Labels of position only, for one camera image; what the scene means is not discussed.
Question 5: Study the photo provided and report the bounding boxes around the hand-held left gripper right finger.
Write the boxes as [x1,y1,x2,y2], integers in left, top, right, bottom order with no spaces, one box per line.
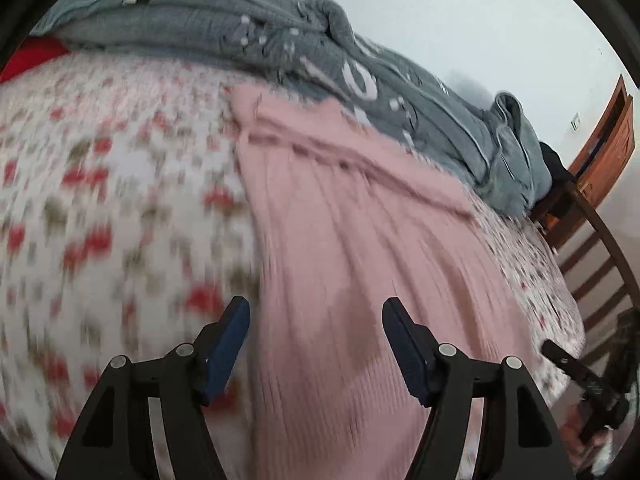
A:
[381,297,576,480]

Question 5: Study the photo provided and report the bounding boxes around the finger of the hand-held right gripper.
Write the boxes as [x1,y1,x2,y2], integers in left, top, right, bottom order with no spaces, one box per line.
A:
[542,339,600,387]

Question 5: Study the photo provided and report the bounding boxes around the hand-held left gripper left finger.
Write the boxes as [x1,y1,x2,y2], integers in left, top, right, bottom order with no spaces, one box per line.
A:
[55,296,251,480]

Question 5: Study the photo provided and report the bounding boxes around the pink knit sweater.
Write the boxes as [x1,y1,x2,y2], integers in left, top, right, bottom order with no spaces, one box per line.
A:
[229,84,547,480]

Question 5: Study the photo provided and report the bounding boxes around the person's right hand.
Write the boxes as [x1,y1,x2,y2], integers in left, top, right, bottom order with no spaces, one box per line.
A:
[559,404,610,472]

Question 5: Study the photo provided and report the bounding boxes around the person's camouflage pants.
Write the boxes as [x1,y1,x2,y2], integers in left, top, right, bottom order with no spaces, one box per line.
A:
[597,307,640,476]

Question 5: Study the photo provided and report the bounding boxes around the floral bed sheet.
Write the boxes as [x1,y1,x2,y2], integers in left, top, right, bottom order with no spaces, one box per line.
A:
[0,50,587,480]

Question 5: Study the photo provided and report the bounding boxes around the black cloth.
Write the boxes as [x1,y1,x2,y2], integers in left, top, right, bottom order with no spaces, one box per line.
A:
[539,142,573,187]

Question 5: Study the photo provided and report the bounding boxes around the brown wooden door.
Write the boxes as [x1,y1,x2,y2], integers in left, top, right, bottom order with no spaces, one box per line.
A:
[547,74,637,248]

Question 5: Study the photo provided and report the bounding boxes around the grey floral blanket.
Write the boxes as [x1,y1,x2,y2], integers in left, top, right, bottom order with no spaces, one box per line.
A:
[29,0,553,217]

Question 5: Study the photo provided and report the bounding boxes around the red pillow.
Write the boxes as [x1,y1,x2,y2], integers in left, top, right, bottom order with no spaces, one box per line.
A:
[0,38,70,84]

